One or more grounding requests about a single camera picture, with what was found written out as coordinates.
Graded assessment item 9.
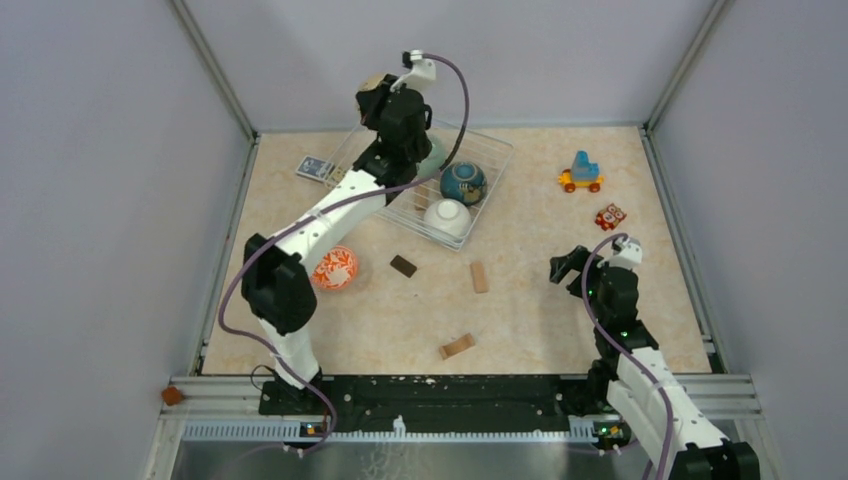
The blue yellow toy train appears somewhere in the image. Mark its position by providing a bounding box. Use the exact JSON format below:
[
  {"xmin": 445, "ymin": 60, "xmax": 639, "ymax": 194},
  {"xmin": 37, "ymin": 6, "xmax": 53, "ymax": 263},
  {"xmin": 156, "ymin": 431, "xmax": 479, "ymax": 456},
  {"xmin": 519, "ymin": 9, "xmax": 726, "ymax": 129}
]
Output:
[{"xmin": 557, "ymin": 150, "xmax": 604, "ymax": 193}]

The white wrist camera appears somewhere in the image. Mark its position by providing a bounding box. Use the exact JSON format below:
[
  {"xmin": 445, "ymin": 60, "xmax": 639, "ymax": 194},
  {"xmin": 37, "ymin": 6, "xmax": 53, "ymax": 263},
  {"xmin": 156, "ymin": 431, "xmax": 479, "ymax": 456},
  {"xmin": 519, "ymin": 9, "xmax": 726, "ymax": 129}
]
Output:
[
  {"xmin": 606, "ymin": 237, "xmax": 643, "ymax": 270},
  {"xmin": 390, "ymin": 50, "xmax": 437, "ymax": 92}
]

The light wooden block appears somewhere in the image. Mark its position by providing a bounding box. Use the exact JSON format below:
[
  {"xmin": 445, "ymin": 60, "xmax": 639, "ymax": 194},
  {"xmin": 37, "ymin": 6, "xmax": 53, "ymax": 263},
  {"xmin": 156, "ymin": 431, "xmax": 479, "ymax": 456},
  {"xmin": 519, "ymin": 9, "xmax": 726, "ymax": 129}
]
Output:
[{"xmin": 469, "ymin": 261, "xmax": 490, "ymax": 294}]

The white ceramic bowl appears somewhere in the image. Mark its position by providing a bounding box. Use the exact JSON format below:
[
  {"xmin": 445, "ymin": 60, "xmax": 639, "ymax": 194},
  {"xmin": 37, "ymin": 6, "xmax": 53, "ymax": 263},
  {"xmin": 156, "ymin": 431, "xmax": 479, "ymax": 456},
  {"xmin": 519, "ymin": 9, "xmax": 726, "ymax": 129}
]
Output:
[{"xmin": 423, "ymin": 199, "xmax": 472, "ymax": 239}]

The red owl toy block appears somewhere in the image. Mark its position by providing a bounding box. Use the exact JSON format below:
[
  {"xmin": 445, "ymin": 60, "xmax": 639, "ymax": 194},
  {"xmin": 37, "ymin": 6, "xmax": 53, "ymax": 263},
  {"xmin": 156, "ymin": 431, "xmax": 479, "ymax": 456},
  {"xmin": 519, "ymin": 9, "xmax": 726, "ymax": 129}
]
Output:
[{"xmin": 594, "ymin": 203, "xmax": 627, "ymax": 231}]

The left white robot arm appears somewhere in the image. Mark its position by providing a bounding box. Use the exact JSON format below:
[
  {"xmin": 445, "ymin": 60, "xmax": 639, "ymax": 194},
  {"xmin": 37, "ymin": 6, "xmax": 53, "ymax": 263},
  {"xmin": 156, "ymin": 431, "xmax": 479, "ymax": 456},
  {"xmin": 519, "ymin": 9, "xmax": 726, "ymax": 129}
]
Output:
[{"xmin": 241, "ymin": 86, "xmax": 432, "ymax": 414}]

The dark teal patterned bowl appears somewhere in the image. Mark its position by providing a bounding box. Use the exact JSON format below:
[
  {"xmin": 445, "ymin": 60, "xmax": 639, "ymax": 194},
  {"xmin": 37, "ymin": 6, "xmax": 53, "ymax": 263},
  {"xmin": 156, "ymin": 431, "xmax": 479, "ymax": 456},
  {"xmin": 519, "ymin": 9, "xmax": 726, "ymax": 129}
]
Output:
[{"xmin": 439, "ymin": 162, "xmax": 488, "ymax": 206}]

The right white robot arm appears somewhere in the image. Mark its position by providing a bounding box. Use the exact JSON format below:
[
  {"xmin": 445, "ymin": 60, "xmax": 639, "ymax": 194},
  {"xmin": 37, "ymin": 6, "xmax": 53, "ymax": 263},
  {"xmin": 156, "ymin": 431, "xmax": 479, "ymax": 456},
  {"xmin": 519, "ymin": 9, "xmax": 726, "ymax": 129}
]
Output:
[{"xmin": 549, "ymin": 238, "xmax": 761, "ymax": 479}]

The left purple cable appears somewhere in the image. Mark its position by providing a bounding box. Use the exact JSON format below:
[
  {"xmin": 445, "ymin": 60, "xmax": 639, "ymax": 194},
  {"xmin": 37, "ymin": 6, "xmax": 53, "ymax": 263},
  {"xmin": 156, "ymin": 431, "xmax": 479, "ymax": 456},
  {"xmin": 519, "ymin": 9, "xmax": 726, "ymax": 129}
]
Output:
[{"xmin": 217, "ymin": 52, "xmax": 470, "ymax": 458}]

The small yellow patterned tile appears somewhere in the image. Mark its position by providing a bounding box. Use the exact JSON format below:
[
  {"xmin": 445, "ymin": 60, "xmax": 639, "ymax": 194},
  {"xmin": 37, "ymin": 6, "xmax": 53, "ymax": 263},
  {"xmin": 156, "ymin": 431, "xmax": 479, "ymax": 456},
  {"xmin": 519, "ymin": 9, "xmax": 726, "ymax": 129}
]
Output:
[{"xmin": 328, "ymin": 166, "xmax": 347, "ymax": 185}]

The orange patterned white bowl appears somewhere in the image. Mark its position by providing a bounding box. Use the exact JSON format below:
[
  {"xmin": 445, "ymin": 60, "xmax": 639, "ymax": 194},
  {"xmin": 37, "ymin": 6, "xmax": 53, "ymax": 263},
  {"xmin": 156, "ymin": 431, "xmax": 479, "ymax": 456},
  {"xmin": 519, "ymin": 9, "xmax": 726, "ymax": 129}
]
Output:
[{"xmin": 310, "ymin": 245, "xmax": 359, "ymax": 291}]

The light green ceramic bowl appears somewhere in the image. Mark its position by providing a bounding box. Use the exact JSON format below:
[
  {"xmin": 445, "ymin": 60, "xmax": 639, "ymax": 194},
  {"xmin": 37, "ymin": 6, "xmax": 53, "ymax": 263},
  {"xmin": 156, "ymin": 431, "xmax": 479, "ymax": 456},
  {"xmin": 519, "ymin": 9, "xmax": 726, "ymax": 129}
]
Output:
[{"xmin": 416, "ymin": 135, "xmax": 448, "ymax": 179}]

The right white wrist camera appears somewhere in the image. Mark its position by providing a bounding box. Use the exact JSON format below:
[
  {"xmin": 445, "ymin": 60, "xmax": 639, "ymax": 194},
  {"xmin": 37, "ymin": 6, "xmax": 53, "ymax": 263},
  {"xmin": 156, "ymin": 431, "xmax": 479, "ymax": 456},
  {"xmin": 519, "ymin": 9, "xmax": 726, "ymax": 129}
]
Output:
[{"xmin": 606, "ymin": 237, "xmax": 643, "ymax": 270}]

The dark brown block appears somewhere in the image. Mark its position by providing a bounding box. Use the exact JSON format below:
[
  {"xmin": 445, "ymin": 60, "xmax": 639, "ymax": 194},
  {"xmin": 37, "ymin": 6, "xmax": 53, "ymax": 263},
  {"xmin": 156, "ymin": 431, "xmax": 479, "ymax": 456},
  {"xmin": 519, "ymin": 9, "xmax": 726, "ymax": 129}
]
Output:
[{"xmin": 390, "ymin": 255, "xmax": 418, "ymax": 278}]

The white wire dish rack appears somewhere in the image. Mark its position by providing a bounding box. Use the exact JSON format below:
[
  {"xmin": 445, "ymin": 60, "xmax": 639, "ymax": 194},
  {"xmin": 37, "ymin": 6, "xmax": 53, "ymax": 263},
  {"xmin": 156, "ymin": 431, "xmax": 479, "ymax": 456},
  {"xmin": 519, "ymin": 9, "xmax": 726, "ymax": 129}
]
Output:
[{"xmin": 319, "ymin": 119, "xmax": 514, "ymax": 251}]

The notched wooden block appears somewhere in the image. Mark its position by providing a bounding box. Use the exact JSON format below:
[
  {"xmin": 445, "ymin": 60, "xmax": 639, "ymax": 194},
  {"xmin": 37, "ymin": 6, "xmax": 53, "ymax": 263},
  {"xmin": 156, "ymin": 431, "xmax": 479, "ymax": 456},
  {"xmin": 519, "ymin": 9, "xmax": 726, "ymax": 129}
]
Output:
[{"xmin": 438, "ymin": 333, "xmax": 476, "ymax": 360}]

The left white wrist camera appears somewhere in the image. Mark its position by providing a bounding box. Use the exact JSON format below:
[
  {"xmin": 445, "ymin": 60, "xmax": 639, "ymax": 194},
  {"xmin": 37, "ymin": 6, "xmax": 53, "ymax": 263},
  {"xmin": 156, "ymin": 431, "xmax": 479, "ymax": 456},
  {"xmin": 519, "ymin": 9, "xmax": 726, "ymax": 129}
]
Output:
[{"xmin": 390, "ymin": 50, "xmax": 437, "ymax": 92}]

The small orange block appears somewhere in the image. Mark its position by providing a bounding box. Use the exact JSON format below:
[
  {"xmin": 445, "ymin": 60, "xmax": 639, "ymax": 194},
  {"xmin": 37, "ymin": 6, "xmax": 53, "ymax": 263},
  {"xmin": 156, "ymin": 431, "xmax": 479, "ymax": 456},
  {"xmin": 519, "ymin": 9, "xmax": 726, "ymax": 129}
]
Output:
[{"xmin": 161, "ymin": 385, "xmax": 184, "ymax": 407}]

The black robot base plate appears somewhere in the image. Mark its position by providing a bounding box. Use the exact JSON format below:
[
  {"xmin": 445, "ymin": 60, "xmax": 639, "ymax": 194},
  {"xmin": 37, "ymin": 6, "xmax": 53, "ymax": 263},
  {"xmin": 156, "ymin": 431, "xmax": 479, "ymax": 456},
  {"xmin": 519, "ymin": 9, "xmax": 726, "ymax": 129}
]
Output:
[{"xmin": 258, "ymin": 375, "xmax": 612, "ymax": 433}]

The beige ceramic bowl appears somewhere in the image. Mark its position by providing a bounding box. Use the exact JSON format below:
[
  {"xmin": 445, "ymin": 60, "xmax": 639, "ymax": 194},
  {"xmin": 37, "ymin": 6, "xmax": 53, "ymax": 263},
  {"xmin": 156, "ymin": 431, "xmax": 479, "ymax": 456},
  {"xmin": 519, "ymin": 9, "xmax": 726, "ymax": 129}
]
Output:
[{"xmin": 357, "ymin": 73, "xmax": 395, "ymax": 94}]

